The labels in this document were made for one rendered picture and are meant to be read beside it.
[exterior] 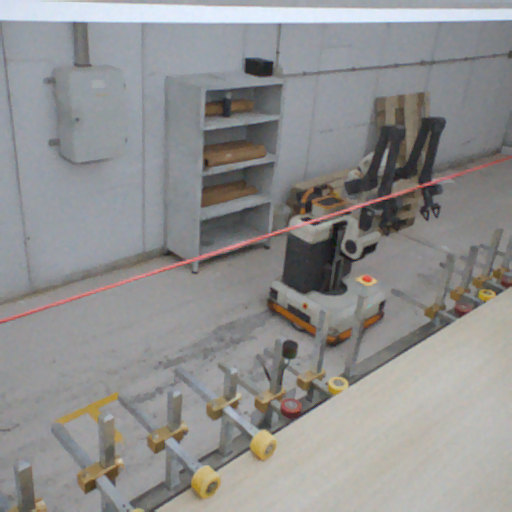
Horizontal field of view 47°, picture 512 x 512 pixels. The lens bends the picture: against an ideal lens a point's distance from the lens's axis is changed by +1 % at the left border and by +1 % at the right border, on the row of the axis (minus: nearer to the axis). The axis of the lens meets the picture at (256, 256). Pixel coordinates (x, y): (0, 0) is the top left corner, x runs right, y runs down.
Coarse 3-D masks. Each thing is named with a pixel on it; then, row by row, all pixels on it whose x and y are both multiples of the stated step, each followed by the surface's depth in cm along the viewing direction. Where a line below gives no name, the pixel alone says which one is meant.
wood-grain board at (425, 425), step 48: (432, 336) 276; (480, 336) 280; (384, 384) 241; (432, 384) 244; (480, 384) 247; (288, 432) 212; (336, 432) 214; (384, 432) 216; (432, 432) 219; (480, 432) 221; (240, 480) 191; (288, 480) 193; (336, 480) 194; (384, 480) 196; (432, 480) 198; (480, 480) 200
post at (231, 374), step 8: (232, 368) 210; (232, 376) 209; (224, 384) 213; (232, 384) 211; (224, 392) 214; (232, 392) 213; (224, 424) 220; (224, 432) 221; (232, 432) 223; (224, 440) 223; (224, 448) 224
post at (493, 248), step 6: (498, 228) 334; (498, 234) 334; (492, 240) 338; (498, 240) 336; (492, 246) 339; (498, 246) 340; (492, 252) 340; (486, 258) 343; (492, 258) 341; (486, 264) 344; (492, 264) 344; (486, 270) 345; (486, 276) 346; (480, 288) 351
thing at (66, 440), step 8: (56, 424) 198; (56, 432) 195; (64, 432) 195; (64, 440) 192; (72, 440) 192; (72, 448) 190; (80, 448) 190; (72, 456) 189; (80, 456) 187; (88, 456) 187; (80, 464) 186; (88, 464) 184; (96, 480) 179; (104, 480) 179; (104, 488) 177; (112, 488) 177; (104, 496) 177; (112, 496) 174; (120, 496) 175; (112, 504) 174; (120, 504) 172; (128, 504) 172
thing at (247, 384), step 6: (222, 360) 252; (222, 366) 250; (228, 366) 249; (240, 378) 243; (246, 378) 243; (240, 384) 243; (246, 384) 240; (252, 384) 240; (252, 390) 238; (258, 390) 237; (264, 390) 237; (270, 402) 231; (276, 402) 232; (270, 408) 232; (276, 408) 229; (288, 420) 225; (294, 420) 227
